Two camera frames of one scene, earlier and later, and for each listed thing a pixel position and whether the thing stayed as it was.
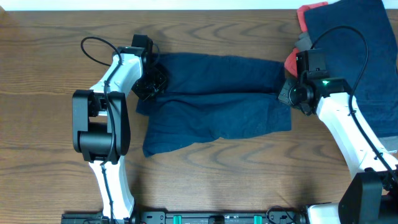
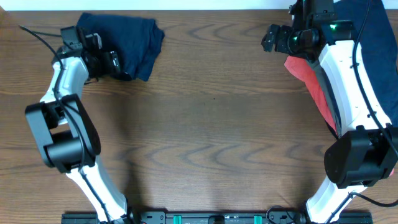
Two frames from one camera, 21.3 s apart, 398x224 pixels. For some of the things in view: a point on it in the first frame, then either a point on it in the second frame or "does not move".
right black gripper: [284, 94] → [284, 32]
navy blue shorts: [208, 98] → [137, 42]
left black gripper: [163, 81] → [111, 68]
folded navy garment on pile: [360, 49] does not move
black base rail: [204, 216] does not move
